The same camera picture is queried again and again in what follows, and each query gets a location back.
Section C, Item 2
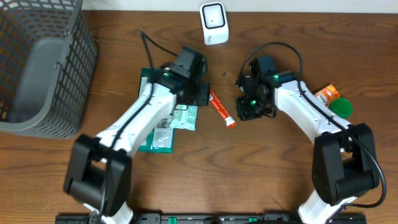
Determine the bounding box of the mint green wipes pack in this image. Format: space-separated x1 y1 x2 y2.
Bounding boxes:
170 105 198 131

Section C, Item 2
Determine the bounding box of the red stick packet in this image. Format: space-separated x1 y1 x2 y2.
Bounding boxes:
210 90 236 128

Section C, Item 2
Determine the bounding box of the white green package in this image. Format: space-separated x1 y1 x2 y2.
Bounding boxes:
137 67 175 154

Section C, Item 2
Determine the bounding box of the orange snack packet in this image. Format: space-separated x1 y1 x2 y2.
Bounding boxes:
315 84 341 106

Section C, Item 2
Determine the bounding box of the green lidded white canister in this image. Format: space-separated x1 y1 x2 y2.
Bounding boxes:
328 98 353 119

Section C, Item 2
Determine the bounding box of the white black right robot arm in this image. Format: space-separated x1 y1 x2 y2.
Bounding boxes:
236 70 386 223

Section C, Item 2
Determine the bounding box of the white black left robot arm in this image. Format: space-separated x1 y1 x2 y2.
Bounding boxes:
63 63 210 223

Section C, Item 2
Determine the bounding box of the white black barcode scanner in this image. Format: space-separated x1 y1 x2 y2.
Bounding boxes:
200 2 229 45

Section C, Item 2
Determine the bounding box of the grey plastic mesh basket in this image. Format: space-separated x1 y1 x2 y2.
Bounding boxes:
1 0 98 139

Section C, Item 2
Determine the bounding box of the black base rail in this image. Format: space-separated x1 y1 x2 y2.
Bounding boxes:
54 213 367 224

